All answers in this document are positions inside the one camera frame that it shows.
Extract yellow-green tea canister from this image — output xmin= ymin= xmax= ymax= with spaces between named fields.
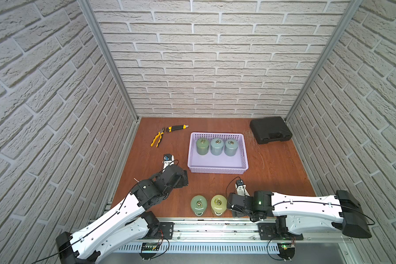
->
xmin=210 ymin=195 xmax=227 ymax=216

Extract green tea canister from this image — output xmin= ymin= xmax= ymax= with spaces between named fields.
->
xmin=190 ymin=195 xmax=207 ymax=216
xmin=196 ymin=137 xmax=210 ymax=155

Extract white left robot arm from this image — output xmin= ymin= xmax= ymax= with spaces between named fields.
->
xmin=56 ymin=163 xmax=188 ymax=264

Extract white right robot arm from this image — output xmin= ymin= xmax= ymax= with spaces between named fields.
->
xmin=227 ymin=187 xmax=375 ymax=239

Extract lavender perforated plastic basket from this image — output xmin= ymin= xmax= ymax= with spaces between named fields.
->
xmin=188 ymin=132 xmax=249 ymax=174

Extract blue tea canister back middle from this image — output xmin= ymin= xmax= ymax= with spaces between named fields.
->
xmin=210 ymin=137 xmax=224 ymax=156

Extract blue tea canister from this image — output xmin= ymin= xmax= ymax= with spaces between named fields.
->
xmin=210 ymin=137 xmax=224 ymax=156
xmin=224 ymin=139 xmax=239 ymax=157

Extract blue tea canister back right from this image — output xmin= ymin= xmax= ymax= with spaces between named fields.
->
xmin=224 ymin=139 xmax=239 ymax=157

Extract yellow black pliers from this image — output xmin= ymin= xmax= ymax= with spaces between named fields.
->
xmin=150 ymin=127 xmax=165 ymax=147

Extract yellow black utility knife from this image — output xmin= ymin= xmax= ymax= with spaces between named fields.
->
xmin=166 ymin=125 xmax=189 ymax=133

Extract right controller board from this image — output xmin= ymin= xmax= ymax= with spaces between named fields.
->
xmin=277 ymin=244 xmax=295 ymax=261

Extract controller board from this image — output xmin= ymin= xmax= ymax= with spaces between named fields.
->
xmin=277 ymin=244 xmax=295 ymax=261
xmin=139 ymin=243 xmax=161 ymax=260

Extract left controller board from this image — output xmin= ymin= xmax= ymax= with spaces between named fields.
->
xmin=139 ymin=243 xmax=161 ymax=260

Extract black plastic tool case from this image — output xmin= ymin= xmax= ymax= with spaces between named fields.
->
xmin=250 ymin=117 xmax=293 ymax=145

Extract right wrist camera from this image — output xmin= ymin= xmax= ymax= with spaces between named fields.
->
xmin=235 ymin=179 xmax=249 ymax=196

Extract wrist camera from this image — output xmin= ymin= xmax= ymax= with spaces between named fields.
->
xmin=163 ymin=154 xmax=174 ymax=166
xmin=235 ymin=179 xmax=249 ymax=196

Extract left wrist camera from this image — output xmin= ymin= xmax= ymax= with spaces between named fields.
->
xmin=163 ymin=154 xmax=174 ymax=166

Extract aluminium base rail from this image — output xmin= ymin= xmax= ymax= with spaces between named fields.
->
xmin=114 ymin=218 xmax=354 ymax=256

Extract aluminium corner frame post left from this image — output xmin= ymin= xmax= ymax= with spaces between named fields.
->
xmin=78 ymin=0 xmax=140 ymax=122

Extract aluminium corner frame post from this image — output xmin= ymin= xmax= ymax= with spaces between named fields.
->
xmin=78 ymin=0 xmax=140 ymax=122
xmin=284 ymin=0 xmax=363 ymax=123

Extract aluminium corner frame post right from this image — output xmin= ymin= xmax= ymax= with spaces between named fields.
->
xmin=284 ymin=0 xmax=363 ymax=123

